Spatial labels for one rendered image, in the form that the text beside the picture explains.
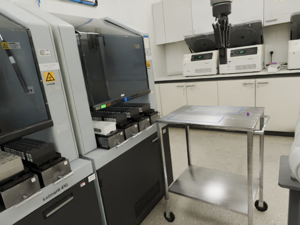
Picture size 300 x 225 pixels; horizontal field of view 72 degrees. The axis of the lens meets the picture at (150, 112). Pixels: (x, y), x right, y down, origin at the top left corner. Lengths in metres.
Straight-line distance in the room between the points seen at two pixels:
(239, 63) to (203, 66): 0.51
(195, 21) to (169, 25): 0.48
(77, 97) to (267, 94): 2.59
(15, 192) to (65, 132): 0.35
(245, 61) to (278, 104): 0.71
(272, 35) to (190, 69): 1.29
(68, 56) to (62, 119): 0.33
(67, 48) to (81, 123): 0.40
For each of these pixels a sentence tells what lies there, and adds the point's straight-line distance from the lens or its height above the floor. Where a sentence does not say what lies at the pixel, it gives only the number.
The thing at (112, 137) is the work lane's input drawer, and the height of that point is 0.80.
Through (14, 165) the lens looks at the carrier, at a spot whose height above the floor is 0.85.
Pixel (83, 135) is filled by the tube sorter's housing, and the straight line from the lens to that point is 1.22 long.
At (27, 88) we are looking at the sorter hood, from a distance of 1.04.
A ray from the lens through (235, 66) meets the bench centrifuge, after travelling 3.21.
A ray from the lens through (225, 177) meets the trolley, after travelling 1.76.
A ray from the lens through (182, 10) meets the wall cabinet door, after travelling 3.81.
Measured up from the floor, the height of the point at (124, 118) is 0.84.
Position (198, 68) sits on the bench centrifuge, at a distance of 3.36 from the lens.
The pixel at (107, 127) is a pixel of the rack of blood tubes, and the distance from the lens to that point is 1.27.
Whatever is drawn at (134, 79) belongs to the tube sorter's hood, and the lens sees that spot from 1.52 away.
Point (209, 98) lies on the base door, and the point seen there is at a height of 0.55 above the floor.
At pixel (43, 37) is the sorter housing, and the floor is 1.37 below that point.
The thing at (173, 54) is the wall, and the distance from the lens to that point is 4.22.
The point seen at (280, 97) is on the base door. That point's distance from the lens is 3.21.
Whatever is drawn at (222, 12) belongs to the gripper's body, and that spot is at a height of 1.36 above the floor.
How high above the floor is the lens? 1.20
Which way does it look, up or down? 14 degrees down
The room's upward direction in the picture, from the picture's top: 7 degrees counter-clockwise
